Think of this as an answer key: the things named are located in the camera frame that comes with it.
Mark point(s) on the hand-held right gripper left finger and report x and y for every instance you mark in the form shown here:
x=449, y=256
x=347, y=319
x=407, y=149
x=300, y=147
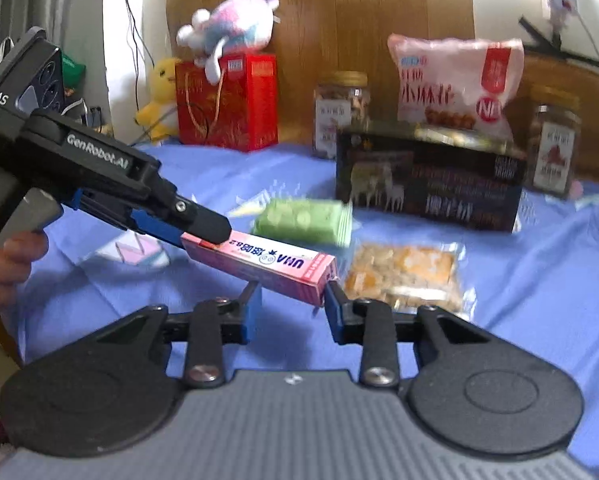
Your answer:
x=253, y=317

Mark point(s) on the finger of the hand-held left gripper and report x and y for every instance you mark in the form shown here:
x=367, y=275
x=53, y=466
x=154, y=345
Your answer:
x=199, y=222
x=154, y=230

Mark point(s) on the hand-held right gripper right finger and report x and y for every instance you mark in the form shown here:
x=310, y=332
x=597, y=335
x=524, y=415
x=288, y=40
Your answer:
x=333, y=312

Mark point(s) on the long pink snack box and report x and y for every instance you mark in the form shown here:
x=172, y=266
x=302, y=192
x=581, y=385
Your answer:
x=279, y=267

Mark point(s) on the clear packet with orange label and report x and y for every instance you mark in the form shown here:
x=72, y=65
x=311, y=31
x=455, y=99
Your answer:
x=404, y=270

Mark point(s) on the green snack packet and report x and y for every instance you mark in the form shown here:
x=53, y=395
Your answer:
x=299, y=220

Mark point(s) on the black tin box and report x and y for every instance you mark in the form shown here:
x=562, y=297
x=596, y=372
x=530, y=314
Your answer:
x=429, y=185

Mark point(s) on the person's left hand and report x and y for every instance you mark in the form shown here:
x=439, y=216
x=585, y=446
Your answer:
x=4, y=270

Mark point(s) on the green bag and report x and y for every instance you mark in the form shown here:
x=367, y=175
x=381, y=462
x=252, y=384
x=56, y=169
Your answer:
x=73, y=72

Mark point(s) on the yellow duck plush toy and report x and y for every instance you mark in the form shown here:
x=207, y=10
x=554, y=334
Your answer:
x=162, y=80

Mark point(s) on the red gift box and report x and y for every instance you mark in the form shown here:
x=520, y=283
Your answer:
x=234, y=110

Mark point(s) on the clear nut jar gold lid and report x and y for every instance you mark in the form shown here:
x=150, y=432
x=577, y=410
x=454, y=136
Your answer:
x=337, y=115

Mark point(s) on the pink and blue plush toy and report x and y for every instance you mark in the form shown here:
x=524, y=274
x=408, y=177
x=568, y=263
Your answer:
x=239, y=22

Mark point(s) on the large pink snack bag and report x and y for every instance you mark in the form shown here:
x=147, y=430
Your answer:
x=444, y=75

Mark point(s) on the light wooden board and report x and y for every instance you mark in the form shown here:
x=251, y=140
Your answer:
x=354, y=10

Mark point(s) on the small pink object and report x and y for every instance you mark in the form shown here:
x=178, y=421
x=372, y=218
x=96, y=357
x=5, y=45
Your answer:
x=576, y=189

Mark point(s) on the tall nut jar white label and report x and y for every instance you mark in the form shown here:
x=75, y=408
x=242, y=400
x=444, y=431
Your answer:
x=552, y=150

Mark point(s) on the crossed black tape strips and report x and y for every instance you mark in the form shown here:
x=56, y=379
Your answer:
x=539, y=35

